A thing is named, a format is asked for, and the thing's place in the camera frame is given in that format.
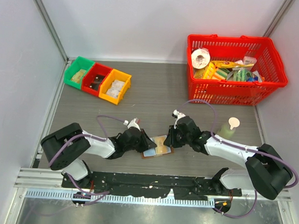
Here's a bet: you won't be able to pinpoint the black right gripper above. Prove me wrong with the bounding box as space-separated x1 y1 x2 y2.
163 124 192 149

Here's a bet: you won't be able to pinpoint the gold cards in green bin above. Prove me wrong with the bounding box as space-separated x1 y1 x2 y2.
71 69 87 83

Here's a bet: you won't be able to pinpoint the white pink box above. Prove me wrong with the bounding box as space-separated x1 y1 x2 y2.
235 56 257 68

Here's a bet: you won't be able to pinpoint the brown leather card holder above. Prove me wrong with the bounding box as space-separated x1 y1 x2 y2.
141 135 174 159

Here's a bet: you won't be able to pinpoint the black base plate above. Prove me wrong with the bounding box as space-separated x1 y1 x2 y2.
76 172 242 200

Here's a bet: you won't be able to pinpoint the green white package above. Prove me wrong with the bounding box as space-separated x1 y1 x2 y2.
226 68 253 82

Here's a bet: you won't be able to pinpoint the yellow plastic bin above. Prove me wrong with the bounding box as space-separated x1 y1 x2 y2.
99 69 131 105

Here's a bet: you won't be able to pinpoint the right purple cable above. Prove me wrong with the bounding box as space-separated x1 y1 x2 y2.
171 98 299 222

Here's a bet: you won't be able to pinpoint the gold card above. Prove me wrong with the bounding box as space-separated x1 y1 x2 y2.
152 135 172 156

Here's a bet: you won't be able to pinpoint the blue white package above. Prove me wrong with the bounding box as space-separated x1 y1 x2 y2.
246 71 264 83

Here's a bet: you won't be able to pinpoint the silver white card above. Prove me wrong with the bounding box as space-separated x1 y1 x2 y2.
106 88 120 99

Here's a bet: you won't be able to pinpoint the white tape roll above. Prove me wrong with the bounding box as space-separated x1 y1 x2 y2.
191 48 211 69

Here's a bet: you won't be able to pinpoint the silver card in yellow bin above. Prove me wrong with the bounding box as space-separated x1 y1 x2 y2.
111 80 125 88

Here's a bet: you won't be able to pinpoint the yellow snack packets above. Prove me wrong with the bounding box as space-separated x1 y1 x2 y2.
194 60 237 81

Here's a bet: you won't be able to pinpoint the red plastic bin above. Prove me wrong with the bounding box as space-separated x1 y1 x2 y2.
81 62 112 97

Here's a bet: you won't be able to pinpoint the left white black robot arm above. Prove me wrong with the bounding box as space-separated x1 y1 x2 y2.
41 123 157 188

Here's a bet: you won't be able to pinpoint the green bottle white cap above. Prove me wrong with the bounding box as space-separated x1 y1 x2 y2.
217 117 240 140

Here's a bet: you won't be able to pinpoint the black cards in red bin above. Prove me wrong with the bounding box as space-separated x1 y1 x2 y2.
89 75 105 91

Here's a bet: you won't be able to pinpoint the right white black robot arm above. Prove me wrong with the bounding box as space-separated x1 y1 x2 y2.
164 111 293 200

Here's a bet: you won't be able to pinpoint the red shopping basket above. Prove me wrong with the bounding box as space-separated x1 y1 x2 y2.
186 34 288 106

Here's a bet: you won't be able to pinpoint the green plastic bin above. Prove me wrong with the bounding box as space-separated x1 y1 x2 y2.
63 56 95 89

